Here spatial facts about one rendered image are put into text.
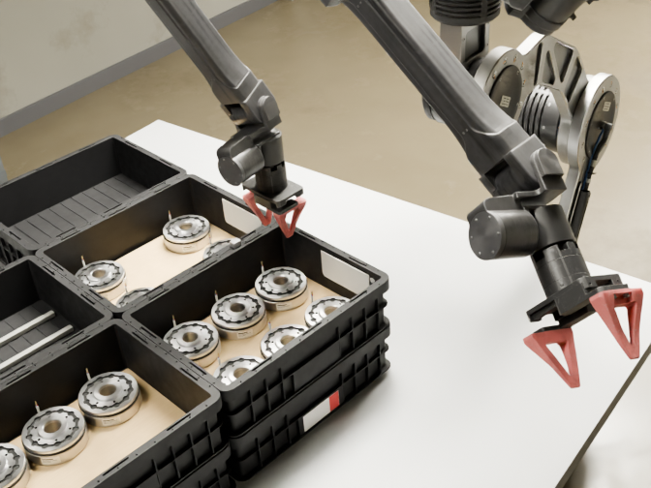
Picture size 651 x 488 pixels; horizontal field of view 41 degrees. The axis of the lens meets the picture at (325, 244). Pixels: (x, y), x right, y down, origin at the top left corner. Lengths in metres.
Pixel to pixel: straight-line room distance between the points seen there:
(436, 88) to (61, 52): 3.69
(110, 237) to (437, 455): 0.81
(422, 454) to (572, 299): 0.66
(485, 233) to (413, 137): 3.00
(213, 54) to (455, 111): 0.51
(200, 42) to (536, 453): 0.90
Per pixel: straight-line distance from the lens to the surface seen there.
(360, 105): 4.32
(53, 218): 2.13
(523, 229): 1.03
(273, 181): 1.57
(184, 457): 1.44
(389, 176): 3.72
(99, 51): 4.82
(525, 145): 1.10
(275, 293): 1.70
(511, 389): 1.73
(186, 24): 1.45
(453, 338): 1.83
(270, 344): 1.59
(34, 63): 4.59
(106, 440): 1.54
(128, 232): 1.93
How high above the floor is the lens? 1.91
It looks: 35 degrees down
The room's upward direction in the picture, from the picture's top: 5 degrees counter-clockwise
